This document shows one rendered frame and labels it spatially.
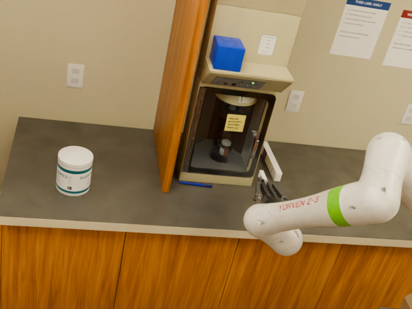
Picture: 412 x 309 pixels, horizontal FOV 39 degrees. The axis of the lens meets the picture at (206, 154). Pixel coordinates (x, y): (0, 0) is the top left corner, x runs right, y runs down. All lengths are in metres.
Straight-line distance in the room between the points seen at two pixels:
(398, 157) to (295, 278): 1.07
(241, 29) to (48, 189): 0.94
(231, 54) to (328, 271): 1.06
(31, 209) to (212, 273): 0.78
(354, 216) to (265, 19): 0.87
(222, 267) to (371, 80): 1.18
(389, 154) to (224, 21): 0.82
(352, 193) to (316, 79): 1.31
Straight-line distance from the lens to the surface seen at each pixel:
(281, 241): 1.89
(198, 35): 2.03
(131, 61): 2.62
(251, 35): 2.17
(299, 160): 2.81
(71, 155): 2.23
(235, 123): 2.31
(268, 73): 2.15
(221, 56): 2.06
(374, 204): 1.55
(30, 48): 2.62
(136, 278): 2.41
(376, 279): 2.73
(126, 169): 2.45
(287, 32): 2.20
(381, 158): 1.63
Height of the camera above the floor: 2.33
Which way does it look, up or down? 32 degrees down
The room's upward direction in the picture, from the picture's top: 13 degrees clockwise
